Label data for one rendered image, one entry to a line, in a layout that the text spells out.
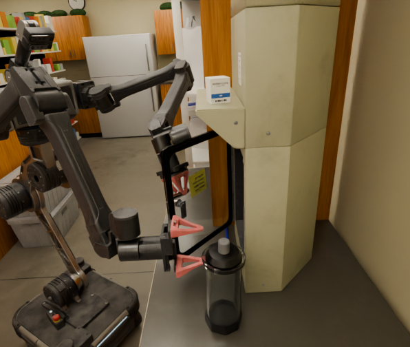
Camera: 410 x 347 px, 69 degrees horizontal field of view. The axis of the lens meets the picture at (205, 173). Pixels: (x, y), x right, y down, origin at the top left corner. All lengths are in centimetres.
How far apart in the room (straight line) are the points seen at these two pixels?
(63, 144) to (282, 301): 74
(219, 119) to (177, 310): 57
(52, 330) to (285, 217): 155
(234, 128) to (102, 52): 519
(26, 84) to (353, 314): 103
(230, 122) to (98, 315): 154
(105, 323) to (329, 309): 131
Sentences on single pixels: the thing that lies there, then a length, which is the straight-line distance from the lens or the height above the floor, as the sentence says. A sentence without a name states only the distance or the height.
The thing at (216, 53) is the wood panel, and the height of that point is 161.
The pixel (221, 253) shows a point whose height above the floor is 118.
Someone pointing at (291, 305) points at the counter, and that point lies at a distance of 98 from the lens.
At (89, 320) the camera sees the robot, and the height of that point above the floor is 26.
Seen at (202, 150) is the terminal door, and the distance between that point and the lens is 94.
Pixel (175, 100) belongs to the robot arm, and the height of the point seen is 146.
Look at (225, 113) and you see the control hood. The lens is 70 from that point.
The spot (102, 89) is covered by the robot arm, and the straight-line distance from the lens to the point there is 139.
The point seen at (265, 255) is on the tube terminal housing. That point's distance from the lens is 90.
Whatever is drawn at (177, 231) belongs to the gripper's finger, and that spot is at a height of 126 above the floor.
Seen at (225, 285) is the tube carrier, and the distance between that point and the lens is 77.
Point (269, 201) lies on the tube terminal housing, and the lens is 81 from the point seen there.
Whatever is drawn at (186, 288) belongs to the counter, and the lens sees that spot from 102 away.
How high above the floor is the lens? 166
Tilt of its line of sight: 24 degrees down
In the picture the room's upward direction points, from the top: 4 degrees counter-clockwise
